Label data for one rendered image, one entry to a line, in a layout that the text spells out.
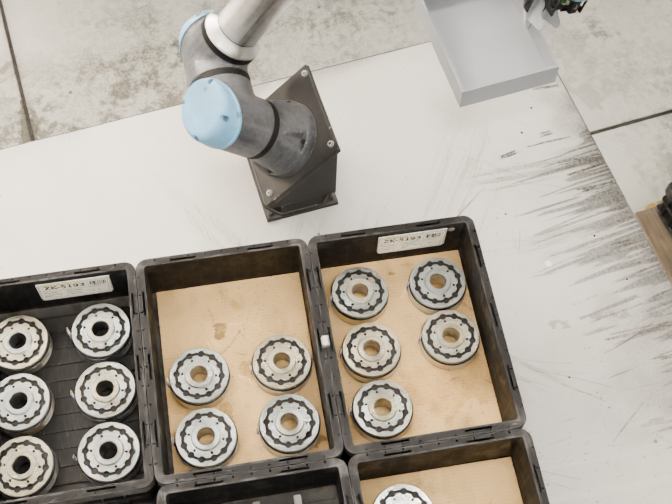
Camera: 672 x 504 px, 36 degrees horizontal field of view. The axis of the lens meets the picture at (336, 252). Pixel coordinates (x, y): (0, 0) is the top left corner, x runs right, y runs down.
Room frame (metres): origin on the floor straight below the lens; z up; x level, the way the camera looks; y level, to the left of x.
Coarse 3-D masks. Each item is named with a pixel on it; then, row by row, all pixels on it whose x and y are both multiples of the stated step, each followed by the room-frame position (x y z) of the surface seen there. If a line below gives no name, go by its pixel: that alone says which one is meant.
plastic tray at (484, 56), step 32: (416, 0) 1.45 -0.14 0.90; (448, 0) 1.47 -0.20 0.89; (480, 0) 1.48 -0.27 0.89; (512, 0) 1.48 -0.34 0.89; (448, 32) 1.39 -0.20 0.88; (480, 32) 1.39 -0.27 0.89; (512, 32) 1.39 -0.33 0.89; (448, 64) 1.28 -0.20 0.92; (480, 64) 1.31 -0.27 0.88; (512, 64) 1.31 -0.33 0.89; (544, 64) 1.32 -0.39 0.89; (480, 96) 1.22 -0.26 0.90
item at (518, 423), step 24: (456, 216) 0.93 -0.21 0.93; (312, 240) 0.87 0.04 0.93; (336, 240) 0.87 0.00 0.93; (312, 264) 0.82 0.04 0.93; (480, 264) 0.84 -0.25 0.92; (504, 336) 0.70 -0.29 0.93; (336, 360) 0.64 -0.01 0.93; (504, 360) 0.66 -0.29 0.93; (336, 384) 0.60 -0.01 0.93; (456, 432) 0.53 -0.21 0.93; (480, 432) 0.53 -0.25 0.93
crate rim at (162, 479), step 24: (288, 240) 0.86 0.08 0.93; (144, 264) 0.80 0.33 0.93; (168, 264) 0.81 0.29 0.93; (144, 288) 0.76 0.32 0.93; (312, 288) 0.78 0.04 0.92; (144, 312) 0.72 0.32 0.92; (312, 312) 0.73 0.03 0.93; (144, 336) 0.67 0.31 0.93; (144, 360) 0.63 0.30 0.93; (336, 408) 0.56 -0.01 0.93; (336, 432) 0.52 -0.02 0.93; (288, 456) 0.48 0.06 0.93; (312, 456) 0.48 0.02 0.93; (336, 456) 0.48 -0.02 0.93; (168, 480) 0.43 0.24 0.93; (192, 480) 0.43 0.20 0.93
